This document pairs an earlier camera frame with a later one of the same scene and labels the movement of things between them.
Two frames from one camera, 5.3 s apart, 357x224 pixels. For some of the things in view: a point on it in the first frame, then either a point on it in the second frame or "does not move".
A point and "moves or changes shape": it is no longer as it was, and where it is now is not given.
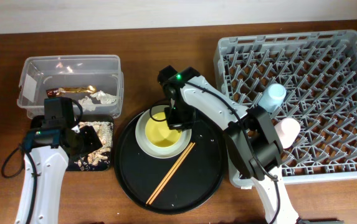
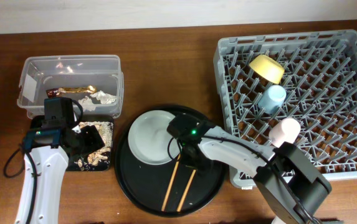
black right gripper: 179,124 -> 206,165
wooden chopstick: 172,173 -> 185,191
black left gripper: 93,141 does not move
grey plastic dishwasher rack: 330,81 does not move
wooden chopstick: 168,173 -> 171,182
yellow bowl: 159,134 -> 267,68
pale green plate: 154,151 moves or changes shape
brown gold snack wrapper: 52,92 does not move
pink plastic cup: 287,130 does not move
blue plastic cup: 272,98 does not move
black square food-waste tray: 101,159 does not move
